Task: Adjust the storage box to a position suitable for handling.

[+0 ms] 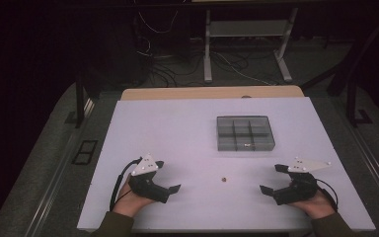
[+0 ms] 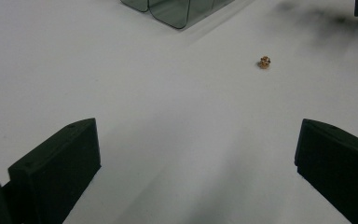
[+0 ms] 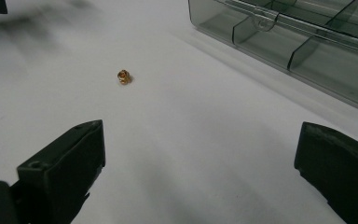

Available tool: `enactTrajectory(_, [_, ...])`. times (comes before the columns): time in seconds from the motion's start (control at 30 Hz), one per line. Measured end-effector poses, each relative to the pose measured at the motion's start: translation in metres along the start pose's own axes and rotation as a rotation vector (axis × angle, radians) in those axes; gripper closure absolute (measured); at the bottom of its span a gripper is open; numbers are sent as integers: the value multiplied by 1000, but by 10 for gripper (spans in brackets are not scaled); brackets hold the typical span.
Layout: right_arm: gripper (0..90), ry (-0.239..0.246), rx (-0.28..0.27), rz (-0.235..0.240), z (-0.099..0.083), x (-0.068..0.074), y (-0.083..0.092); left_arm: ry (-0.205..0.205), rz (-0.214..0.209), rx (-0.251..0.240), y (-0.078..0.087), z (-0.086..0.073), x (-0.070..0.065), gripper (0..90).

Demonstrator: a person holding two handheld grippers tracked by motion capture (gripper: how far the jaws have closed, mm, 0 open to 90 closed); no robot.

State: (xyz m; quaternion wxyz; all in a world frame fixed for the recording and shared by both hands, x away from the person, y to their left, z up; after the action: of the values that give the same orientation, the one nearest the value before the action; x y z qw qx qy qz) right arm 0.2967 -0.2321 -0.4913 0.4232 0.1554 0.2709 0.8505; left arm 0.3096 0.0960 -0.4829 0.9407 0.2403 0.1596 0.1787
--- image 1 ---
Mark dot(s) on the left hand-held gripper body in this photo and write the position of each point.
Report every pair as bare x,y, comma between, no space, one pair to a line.
146,187

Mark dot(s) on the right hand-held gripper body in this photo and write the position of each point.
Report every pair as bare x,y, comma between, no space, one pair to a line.
297,191

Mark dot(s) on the clear plastic compartment box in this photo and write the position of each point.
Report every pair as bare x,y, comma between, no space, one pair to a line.
245,133

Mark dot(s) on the person's left hand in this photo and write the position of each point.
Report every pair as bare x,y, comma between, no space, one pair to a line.
128,204

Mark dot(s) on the person's right hand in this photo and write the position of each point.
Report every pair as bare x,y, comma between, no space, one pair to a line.
317,205

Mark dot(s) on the white foam board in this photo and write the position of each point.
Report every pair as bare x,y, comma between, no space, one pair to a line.
184,131

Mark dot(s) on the black metal stand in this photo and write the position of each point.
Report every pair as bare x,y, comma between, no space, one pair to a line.
79,105
352,105

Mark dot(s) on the grey metal shelf stand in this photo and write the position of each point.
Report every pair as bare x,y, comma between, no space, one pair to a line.
250,28

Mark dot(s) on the aluminium floor rail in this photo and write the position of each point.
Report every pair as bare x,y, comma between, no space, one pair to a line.
51,194
378,177

